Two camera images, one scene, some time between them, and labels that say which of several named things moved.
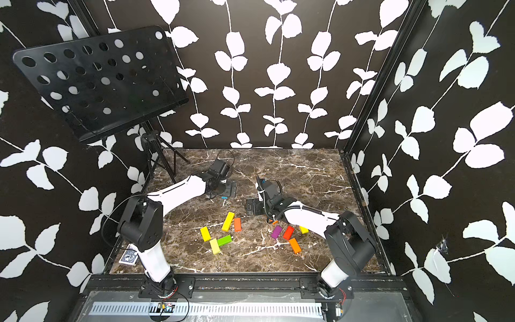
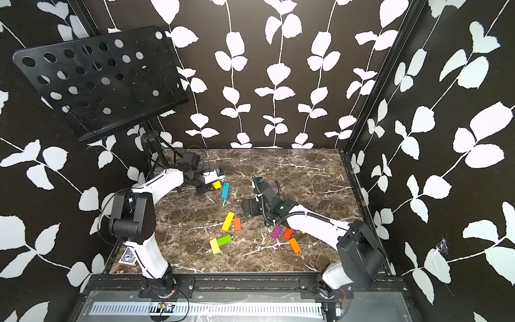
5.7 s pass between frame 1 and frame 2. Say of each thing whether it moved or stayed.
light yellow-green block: stayed
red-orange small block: stayed
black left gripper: moved
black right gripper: stayed
